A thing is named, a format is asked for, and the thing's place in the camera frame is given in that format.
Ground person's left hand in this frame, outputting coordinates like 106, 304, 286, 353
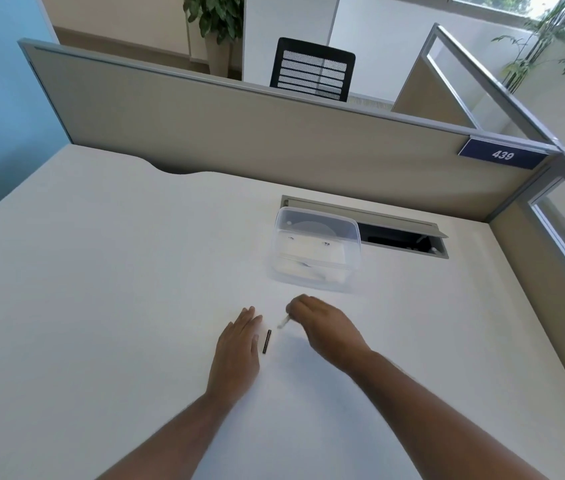
205, 306, 263, 407

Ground thin-stemmed green plant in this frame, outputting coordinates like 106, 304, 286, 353
491, 0, 565, 93

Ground beige side partition with glass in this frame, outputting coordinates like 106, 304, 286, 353
487, 154, 565, 480

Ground white paper piece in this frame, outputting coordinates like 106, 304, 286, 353
280, 235, 349, 283

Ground window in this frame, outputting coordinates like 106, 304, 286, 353
450, 0, 565, 26

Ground beige desk partition panel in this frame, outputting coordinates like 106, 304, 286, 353
17, 38, 561, 223

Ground black mesh office chair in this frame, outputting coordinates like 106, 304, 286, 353
269, 38, 357, 103

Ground clear plastic container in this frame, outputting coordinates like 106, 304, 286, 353
269, 207, 362, 294

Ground beige glass-topped partition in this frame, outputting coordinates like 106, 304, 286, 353
391, 23, 565, 156

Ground person's left forearm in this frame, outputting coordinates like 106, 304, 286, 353
96, 392, 243, 480

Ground person's right forearm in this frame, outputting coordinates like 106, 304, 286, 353
345, 349, 551, 480

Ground person's right hand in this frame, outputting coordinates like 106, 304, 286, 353
286, 294, 372, 373

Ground blue number sign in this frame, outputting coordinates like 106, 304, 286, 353
457, 137, 549, 171

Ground grey desk cable tray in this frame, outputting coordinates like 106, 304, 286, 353
281, 195, 450, 259

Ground potted broad-leaf plant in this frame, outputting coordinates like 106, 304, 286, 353
182, 0, 244, 78

